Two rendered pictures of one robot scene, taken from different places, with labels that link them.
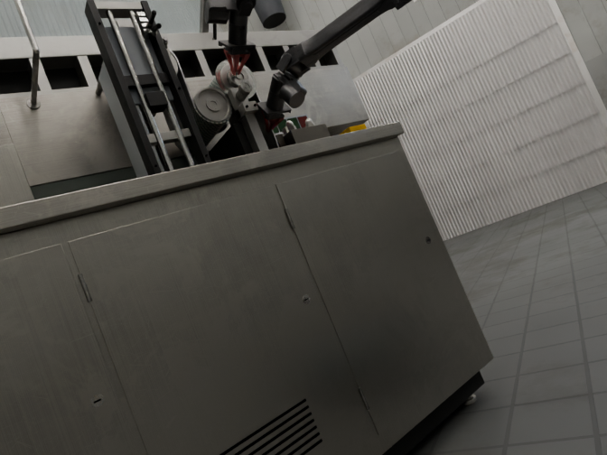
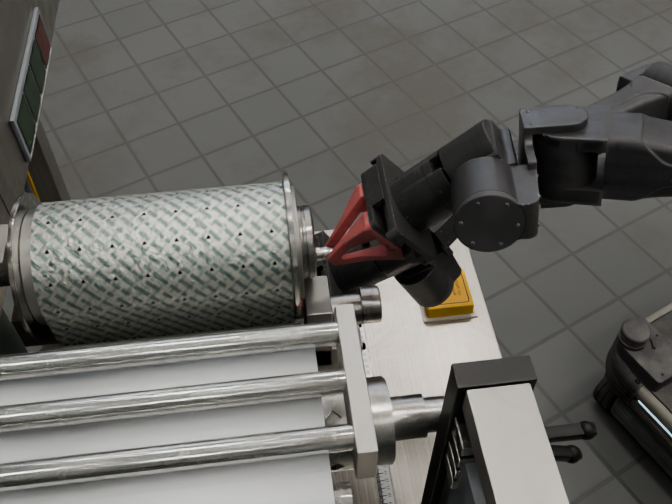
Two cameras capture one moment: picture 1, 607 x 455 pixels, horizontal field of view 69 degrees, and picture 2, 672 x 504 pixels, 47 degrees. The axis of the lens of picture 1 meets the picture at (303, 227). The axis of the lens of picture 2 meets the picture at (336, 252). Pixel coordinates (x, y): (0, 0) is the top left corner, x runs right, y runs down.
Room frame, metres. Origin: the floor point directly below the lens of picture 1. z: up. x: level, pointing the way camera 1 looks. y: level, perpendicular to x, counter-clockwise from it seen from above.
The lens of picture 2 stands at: (1.17, 0.44, 1.85)
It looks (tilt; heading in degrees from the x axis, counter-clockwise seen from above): 50 degrees down; 298
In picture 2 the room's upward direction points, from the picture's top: straight up
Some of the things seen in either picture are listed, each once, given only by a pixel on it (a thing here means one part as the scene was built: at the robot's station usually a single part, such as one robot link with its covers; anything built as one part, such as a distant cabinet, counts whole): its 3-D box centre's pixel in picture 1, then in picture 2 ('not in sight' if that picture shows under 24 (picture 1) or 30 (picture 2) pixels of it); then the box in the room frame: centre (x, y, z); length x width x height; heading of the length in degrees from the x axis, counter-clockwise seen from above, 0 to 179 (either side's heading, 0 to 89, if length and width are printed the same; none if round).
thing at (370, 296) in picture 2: (245, 88); (369, 304); (1.36, 0.00, 1.18); 0.04 x 0.02 x 0.04; 126
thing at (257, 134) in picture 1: (255, 129); (334, 369); (1.40, 0.02, 1.05); 0.06 x 0.05 x 0.31; 36
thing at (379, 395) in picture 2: not in sight; (347, 424); (1.28, 0.21, 1.34); 0.06 x 0.06 x 0.06; 36
